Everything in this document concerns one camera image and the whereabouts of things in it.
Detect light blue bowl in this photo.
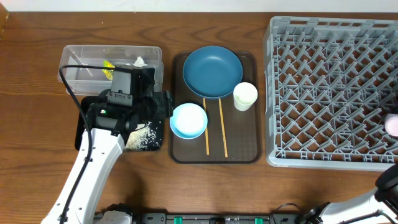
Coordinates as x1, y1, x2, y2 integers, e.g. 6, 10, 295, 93
170, 103, 208, 139

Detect rice grains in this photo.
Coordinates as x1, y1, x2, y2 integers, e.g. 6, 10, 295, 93
125, 120, 164, 151

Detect white tissue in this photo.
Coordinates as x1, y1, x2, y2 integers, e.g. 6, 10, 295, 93
133, 56, 147, 68

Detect yellow green snack wrapper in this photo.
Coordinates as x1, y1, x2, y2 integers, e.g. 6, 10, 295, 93
102, 60, 114, 80

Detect white cup green inside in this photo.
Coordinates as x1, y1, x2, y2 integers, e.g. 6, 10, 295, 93
233, 82, 258, 111

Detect white cup pink inside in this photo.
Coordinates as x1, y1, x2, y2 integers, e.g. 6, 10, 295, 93
384, 113, 398, 137

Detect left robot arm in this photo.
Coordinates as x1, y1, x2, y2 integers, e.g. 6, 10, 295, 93
43, 65, 172, 223

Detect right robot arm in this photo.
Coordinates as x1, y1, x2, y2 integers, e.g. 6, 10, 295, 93
295, 164, 397, 224

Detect clear plastic waste bin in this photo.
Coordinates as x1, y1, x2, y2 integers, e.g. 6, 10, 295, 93
60, 45, 164, 96

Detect grey plastic dishwasher rack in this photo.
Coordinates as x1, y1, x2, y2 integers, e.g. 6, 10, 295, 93
263, 16, 397, 171

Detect black plastic tray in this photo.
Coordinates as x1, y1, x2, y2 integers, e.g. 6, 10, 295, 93
74, 95, 165, 152

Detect left wooden chopstick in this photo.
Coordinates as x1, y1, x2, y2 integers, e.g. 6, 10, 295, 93
203, 98, 210, 156

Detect wooden chopstick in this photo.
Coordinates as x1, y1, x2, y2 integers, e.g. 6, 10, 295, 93
218, 98, 228, 158
203, 98, 210, 156

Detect dark blue plate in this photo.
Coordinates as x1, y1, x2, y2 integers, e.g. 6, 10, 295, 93
183, 46, 243, 99

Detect right wooden chopstick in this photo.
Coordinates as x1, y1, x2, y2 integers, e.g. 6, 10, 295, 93
218, 98, 228, 158

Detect brown serving tray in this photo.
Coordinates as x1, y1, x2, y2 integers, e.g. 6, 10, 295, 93
169, 52, 262, 164

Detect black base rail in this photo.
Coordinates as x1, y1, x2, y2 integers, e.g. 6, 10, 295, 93
93, 203, 299, 224

